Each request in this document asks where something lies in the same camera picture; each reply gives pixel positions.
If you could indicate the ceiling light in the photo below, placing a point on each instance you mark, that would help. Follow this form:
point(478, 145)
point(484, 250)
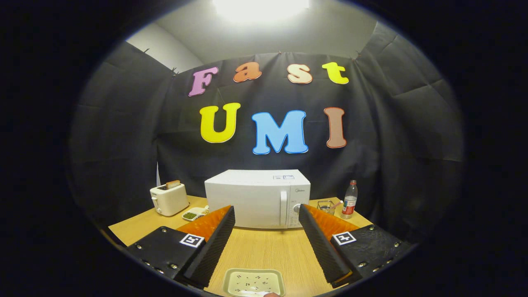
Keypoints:
point(260, 8)

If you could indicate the toast slice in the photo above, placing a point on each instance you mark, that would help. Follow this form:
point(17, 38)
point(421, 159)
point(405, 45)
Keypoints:
point(173, 184)

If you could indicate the white microwave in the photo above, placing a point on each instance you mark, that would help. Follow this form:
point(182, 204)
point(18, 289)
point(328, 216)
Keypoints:
point(247, 198)

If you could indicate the white divided tray of beans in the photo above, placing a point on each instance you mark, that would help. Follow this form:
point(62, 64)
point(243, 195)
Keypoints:
point(192, 215)

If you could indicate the clear bottle with red label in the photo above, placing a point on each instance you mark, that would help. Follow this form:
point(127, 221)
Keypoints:
point(349, 202)

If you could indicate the red striped straw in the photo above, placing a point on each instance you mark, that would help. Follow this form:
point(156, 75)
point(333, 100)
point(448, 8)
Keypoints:
point(337, 203)

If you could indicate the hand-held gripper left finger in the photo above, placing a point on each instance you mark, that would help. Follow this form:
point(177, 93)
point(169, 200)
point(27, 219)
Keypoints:
point(212, 247)

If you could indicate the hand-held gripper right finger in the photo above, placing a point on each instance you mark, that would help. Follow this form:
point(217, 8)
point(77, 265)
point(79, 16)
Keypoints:
point(321, 247)

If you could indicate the small square white plate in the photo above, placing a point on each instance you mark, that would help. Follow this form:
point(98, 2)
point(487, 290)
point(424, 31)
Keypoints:
point(253, 282)

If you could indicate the white toaster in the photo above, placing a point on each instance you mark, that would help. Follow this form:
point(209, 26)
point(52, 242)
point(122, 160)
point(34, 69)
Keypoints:
point(171, 202)

